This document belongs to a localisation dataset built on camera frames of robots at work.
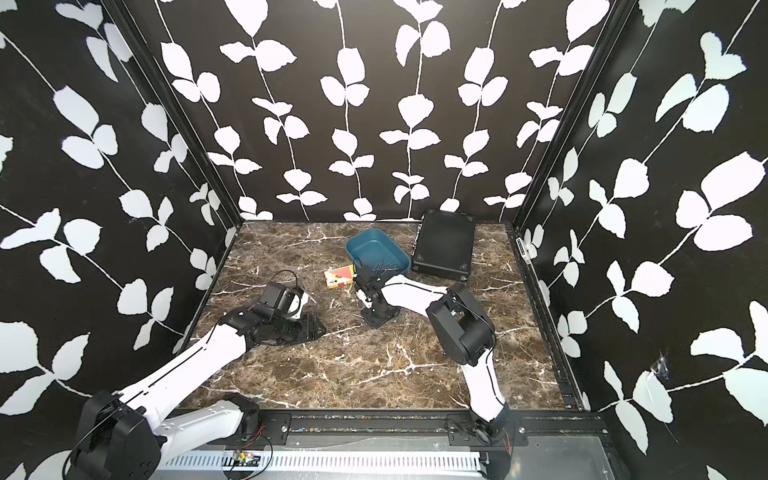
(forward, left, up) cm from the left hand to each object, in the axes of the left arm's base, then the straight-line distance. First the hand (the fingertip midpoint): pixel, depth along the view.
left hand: (320, 327), depth 81 cm
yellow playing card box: (+22, -2, -8) cm, 24 cm away
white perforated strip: (-30, -3, -10) cm, 32 cm away
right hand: (+8, -15, -9) cm, 19 cm away
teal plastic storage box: (+35, -16, -9) cm, 39 cm away
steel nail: (+27, -18, -10) cm, 34 cm away
